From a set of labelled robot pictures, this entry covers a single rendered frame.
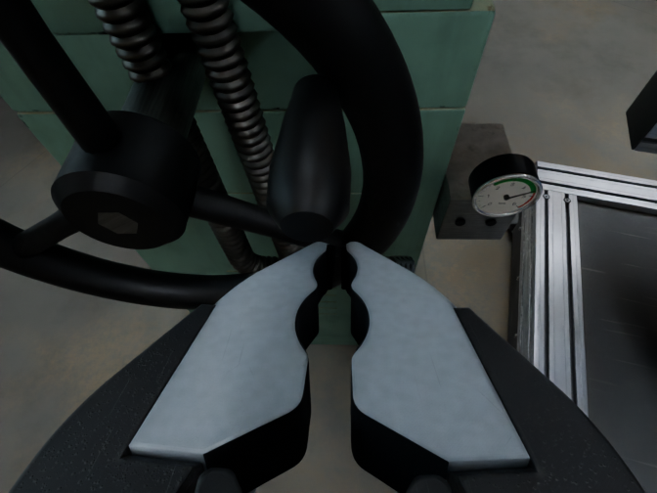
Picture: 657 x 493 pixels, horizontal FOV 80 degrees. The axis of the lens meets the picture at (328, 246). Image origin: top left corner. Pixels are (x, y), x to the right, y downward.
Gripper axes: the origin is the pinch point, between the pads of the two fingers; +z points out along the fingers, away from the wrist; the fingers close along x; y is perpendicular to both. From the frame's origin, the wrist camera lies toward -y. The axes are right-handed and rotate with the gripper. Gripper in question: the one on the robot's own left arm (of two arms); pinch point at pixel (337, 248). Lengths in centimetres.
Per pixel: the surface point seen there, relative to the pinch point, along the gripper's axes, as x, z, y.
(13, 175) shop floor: -112, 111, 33
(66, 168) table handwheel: -11.8, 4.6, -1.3
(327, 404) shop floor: -4, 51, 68
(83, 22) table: -13.9, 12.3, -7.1
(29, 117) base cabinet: -31.3, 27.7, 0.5
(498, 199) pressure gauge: 14.8, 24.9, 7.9
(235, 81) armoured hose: -5.9, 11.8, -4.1
